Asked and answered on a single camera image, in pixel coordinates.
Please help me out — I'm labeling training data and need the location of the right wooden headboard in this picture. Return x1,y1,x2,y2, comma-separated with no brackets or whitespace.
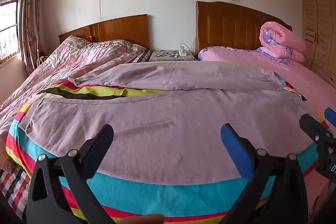
196,1,293,54

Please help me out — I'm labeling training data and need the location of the dark plaid pillow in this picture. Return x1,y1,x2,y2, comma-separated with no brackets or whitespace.
134,50,153,63

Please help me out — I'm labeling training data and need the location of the person's left hand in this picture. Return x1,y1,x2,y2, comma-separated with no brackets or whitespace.
115,214,165,224

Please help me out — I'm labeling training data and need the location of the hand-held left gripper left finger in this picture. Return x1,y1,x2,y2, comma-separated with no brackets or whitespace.
26,124,114,224

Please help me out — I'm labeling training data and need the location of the lilac towel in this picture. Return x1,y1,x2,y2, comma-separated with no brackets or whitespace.
20,61,319,185

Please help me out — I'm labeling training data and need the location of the nightstand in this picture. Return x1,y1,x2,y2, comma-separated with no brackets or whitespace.
149,49,197,62

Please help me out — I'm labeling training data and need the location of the plaid bed sheet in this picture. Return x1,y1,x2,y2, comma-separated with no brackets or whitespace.
0,166,33,224

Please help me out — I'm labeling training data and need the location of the floral curtain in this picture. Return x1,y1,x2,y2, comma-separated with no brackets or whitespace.
19,0,48,78

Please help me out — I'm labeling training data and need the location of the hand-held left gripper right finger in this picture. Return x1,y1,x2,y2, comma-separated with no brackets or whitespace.
220,123,309,224

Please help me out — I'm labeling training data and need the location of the barred window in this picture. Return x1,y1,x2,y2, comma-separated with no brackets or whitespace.
0,0,25,65

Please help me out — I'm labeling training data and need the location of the striped colourful blanket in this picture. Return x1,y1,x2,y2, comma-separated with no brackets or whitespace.
0,74,332,224

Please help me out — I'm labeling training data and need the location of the light wooden wardrobe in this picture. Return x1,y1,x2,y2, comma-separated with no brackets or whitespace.
301,0,336,89

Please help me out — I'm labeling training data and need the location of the pink bed sheet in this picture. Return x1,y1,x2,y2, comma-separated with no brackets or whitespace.
197,46,336,224

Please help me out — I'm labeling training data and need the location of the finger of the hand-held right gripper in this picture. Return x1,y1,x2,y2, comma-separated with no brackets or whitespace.
324,108,336,126
300,114,336,146

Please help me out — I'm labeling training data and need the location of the rolled pink floral quilt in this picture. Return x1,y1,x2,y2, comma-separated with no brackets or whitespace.
256,21,307,64

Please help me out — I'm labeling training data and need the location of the plain wooden headboard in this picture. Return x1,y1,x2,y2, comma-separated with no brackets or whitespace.
58,14,149,51

